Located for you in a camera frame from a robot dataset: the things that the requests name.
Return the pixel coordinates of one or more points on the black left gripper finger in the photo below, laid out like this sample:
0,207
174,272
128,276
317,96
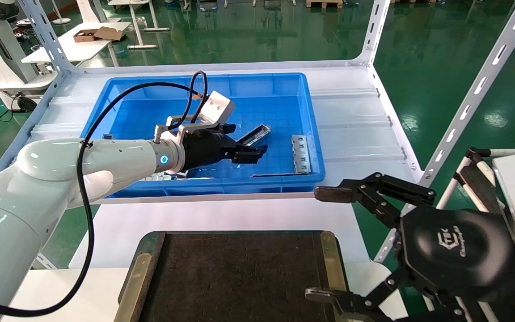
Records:
246,158
253,150

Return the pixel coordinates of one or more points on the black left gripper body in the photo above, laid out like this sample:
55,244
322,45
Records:
206,150

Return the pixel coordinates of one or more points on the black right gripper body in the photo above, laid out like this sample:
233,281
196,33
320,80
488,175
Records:
454,250

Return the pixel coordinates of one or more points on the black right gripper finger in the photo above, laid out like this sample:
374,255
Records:
351,302
365,192

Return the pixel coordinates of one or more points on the silver channel-shaped metal part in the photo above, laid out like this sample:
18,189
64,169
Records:
257,133

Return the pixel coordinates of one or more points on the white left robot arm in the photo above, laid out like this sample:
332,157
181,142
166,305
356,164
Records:
61,179

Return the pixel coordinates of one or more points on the black felt-lined container tray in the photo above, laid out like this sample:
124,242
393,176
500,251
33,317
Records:
239,277

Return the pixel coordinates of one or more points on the thin flat metal strip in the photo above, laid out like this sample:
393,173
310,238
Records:
280,175

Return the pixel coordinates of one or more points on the slotted silver metal plate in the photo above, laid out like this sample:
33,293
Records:
301,154

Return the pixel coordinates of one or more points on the white metal shelf rack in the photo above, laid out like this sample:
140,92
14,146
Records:
356,134

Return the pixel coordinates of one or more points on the blue plastic bin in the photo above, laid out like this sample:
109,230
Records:
257,89

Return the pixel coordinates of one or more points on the black white folding stand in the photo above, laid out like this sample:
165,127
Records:
470,179

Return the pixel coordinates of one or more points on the open cardboard box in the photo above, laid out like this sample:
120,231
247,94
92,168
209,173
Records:
99,34

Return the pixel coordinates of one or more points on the wooden pallet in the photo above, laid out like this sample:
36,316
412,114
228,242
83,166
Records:
324,3

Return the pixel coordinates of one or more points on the white background table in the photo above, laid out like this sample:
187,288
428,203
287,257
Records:
78,47

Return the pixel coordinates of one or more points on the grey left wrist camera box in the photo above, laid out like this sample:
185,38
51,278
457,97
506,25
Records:
215,107

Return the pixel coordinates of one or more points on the dark grey perforated bracket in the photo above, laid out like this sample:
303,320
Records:
107,136

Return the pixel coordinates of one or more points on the white table leg frame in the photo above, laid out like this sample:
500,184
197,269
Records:
143,27

